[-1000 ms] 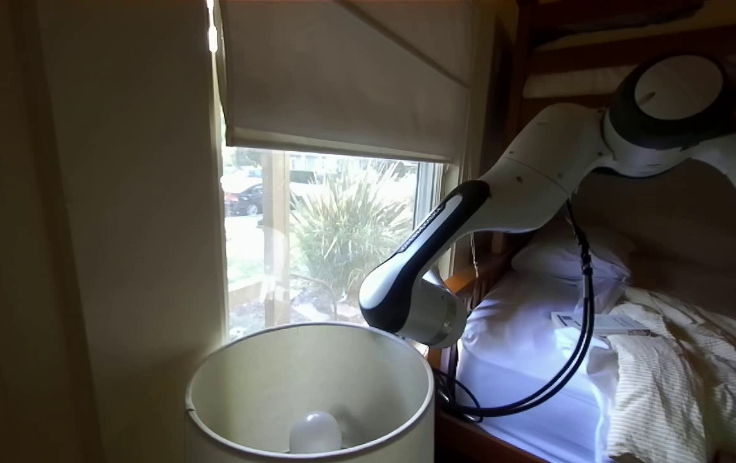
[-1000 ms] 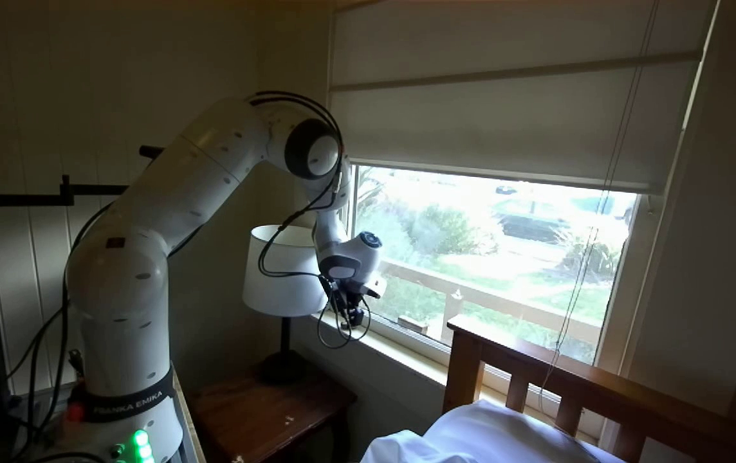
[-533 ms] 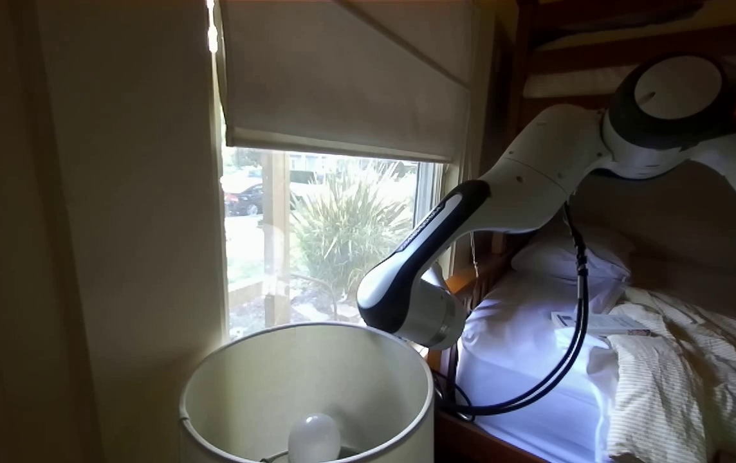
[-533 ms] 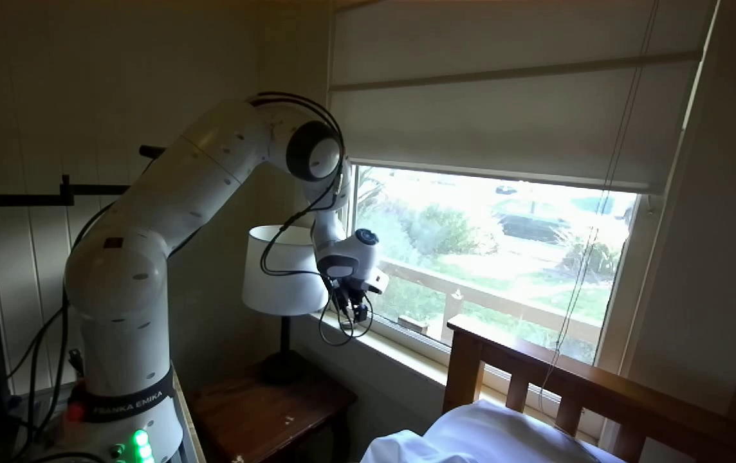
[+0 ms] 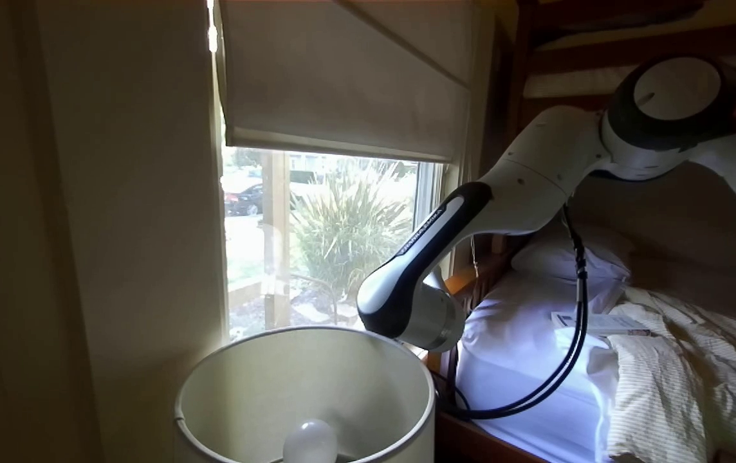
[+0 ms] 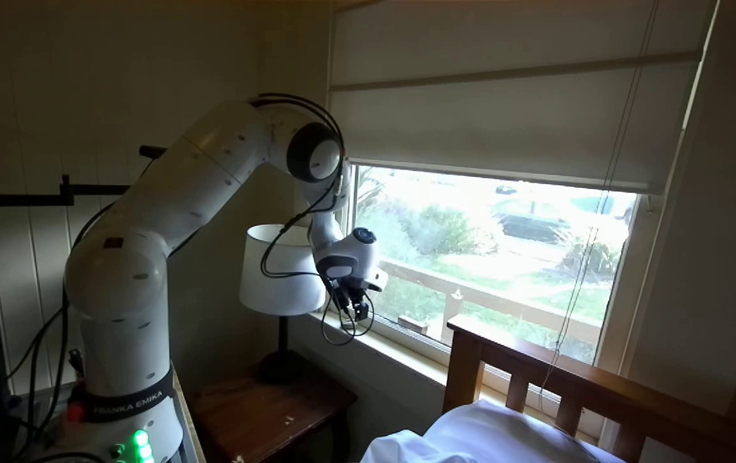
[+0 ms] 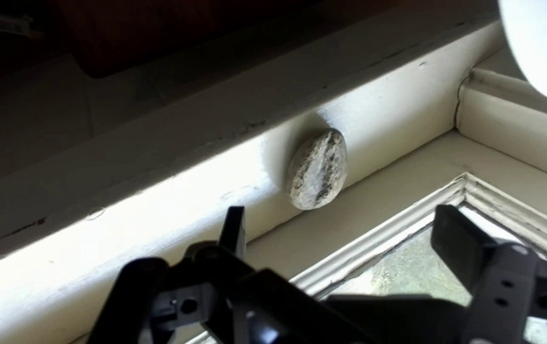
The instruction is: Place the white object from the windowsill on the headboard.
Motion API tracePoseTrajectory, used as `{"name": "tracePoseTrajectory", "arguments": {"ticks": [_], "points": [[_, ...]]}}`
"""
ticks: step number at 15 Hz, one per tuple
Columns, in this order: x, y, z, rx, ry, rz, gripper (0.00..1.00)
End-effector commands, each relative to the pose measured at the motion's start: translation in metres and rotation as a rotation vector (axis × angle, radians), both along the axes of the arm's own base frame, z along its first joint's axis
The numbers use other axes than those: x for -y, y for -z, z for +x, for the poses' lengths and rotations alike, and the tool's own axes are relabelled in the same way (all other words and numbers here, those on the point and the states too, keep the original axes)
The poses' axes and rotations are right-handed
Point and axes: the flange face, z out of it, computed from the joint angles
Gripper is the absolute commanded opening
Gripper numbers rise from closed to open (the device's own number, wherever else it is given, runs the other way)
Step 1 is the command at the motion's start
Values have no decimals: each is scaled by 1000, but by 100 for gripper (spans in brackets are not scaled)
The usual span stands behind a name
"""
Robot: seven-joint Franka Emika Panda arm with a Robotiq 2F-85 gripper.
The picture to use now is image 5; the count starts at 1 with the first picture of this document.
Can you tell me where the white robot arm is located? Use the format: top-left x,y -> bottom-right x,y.
358,55 -> 736,351

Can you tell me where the wooden bed headboard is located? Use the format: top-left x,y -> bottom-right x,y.
425,254 -> 551,463

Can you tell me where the beige roller blind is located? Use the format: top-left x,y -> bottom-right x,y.
218,0 -> 495,162

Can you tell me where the white pillow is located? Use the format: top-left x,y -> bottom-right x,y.
512,236 -> 630,290

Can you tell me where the white mattress sheet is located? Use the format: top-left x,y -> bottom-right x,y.
455,279 -> 605,463

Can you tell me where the white lamp shade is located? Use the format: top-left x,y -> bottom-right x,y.
174,328 -> 434,463

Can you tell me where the light bulb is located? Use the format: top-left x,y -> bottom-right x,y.
284,420 -> 339,463

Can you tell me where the cream quilted blanket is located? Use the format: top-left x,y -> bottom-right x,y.
602,288 -> 736,463

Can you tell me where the window frame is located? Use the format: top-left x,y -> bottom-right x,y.
218,148 -> 450,339

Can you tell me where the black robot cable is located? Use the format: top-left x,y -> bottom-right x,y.
434,127 -> 736,422

